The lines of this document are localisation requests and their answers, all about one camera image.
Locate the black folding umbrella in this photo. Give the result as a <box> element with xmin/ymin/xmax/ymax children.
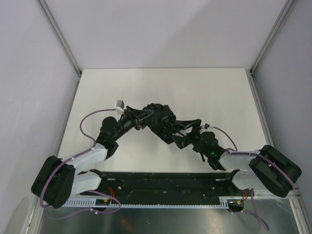
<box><xmin>143</xmin><ymin>103</ymin><xmax>179</xmax><ymax>144</ymax></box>

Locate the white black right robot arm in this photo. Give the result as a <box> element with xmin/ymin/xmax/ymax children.
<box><xmin>172</xmin><ymin>119</ymin><xmax>302</xmax><ymax>197</ymax></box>

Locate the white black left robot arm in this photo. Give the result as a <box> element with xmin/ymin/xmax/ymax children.
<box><xmin>31</xmin><ymin>106</ymin><xmax>156</xmax><ymax>209</ymax></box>

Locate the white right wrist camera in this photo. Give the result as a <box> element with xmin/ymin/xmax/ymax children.
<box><xmin>201</xmin><ymin>123</ymin><xmax>214</xmax><ymax>129</ymax></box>

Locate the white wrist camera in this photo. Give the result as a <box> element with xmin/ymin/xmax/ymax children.
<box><xmin>201</xmin><ymin>123</ymin><xmax>214</xmax><ymax>129</ymax></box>
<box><xmin>114</xmin><ymin>100</ymin><xmax>125</xmax><ymax>115</ymax></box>

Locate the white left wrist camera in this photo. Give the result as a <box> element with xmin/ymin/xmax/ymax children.
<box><xmin>114</xmin><ymin>100</ymin><xmax>125</xmax><ymax>115</ymax></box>

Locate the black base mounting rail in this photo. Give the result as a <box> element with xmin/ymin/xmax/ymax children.
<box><xmin>80</xmin><ymin>171</ymin><xmax>254</xmax><ymax>204</ymax></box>

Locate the grey slotted cable duct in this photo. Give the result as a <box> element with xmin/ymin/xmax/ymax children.
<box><xmin>62</xmin><ymin>196</ymin><xmax>243</xmax><ymax>209</ymax></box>

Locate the aluminium frame side rail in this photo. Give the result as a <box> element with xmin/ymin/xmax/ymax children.
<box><xmin>246</xmin><ymin>71</ymin><xmax>302</xmax><ymax>198</ymax></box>

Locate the left aluminium frame post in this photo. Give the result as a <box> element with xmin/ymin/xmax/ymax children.
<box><xmin>36</xmin><ymin>0</ymin><xmax>82</xmax><ymax>77</ymax></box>

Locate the aluminium frame post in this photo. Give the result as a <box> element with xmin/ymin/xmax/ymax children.
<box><xmin>250</xmin><ymin>0</ymin><xmax>297</xmax><ymax>75</ymax></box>
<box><xmin>36</xmin><ymin>0</ymin><xmax>82</xmax><ymax>77</ymax></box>

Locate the right aluminium frame post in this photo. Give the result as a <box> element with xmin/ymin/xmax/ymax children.
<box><xmin>250</xmin><ymin>0</ymin><xmax>297</xmax><ymax>75</ymax></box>

